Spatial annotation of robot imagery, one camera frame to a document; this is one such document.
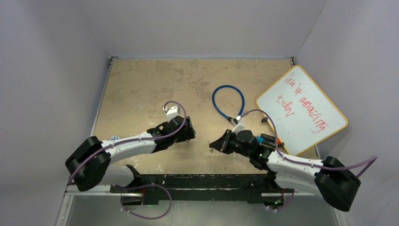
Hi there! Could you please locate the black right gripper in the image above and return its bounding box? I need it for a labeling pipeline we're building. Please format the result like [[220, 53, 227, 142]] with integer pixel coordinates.
[[210, 129, 252, 158]]

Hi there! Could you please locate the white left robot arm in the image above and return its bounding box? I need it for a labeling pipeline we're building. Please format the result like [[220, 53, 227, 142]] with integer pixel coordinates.
[[65, 116, 195, 193]]

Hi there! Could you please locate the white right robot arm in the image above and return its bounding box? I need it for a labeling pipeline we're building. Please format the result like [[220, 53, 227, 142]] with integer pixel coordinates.
[[209, 129, 361, 212]]

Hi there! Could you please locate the black marker pen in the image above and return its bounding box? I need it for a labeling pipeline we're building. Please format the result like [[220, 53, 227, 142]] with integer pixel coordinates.
[[260, 133, 276, 142]]

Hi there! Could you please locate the blue capped marker pen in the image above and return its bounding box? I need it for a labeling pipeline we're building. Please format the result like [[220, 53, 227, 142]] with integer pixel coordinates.
[[256, 136, 284, 148]]

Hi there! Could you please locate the yellow framed whiteboard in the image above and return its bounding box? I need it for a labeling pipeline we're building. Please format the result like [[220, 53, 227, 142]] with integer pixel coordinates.
[[256, 65, 348, 155]]

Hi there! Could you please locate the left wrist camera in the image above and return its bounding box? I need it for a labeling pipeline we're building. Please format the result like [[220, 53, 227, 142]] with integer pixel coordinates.
[[163, 105, 181, 120]]

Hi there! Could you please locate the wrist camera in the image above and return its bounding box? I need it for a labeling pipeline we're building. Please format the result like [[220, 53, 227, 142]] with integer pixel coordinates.
[[230, 115, 245, 135], [163, 105, 181, 120]]

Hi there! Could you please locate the blue cable lock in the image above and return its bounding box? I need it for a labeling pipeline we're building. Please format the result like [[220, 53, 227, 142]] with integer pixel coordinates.
[[211, 85, 245, 122]]

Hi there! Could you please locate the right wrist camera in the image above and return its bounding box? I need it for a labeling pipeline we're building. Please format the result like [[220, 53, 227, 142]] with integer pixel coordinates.
[[230, 115, 245, 135]]

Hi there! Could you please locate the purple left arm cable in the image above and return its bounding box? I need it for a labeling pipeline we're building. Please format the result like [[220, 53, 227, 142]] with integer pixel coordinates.
[[67, 100, 188, 186]]

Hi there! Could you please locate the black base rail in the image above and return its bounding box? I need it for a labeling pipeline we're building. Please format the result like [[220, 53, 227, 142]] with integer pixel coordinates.
[[110, 173, 293, 208]]

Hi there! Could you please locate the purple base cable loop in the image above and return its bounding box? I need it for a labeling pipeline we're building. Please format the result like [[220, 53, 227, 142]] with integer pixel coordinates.
[[120, 183, 173, 220]]

